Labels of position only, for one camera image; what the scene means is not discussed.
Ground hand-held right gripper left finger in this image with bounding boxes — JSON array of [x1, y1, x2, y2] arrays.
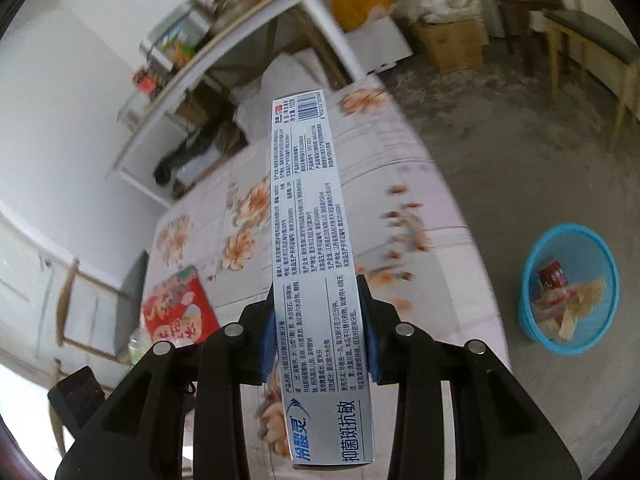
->
[[54, 282, 279, 480]]

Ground blue white toothpaste box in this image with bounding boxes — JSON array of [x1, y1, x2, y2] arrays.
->
[[271, 89, 379, 472]]

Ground black clothes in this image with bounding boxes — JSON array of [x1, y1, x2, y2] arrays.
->
[[152, 122, 248, 186]]

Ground blue plastic bin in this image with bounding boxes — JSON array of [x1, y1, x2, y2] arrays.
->
[[517, 224, 618, 357]]

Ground green plastic bottle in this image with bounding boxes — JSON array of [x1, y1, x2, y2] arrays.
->
[[127, 327, 153, 368]]

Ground red snack packet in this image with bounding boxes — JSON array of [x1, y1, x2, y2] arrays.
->
[[142, 266, 221, 346]]

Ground floral tablecloth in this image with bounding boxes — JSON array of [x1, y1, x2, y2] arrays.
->
[[142, 74, 511, 480]]

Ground white desk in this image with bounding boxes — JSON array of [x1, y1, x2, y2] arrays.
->
[[107, 0, 361, 211]]

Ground wooden chair dark seat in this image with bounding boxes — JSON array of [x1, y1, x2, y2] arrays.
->
[[50, 250, 151, 396], [47, 365, 108, 461], [542, 7, 640, 153]]

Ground white storage box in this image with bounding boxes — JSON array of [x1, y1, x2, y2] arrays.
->
[[345, 14, 416, 77]]

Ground clear glass container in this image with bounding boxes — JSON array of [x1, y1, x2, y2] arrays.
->
[[117, 92, 151, 126]]

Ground cardboard box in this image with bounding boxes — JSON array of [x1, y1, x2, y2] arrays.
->
[[410, 17, 491, 73]]

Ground clear zip bag red stripe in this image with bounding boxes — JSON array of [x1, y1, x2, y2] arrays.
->
[[531, 259, 583, 321]]

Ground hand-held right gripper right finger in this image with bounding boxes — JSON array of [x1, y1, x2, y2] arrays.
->
[[356, 274, 583, 480]]

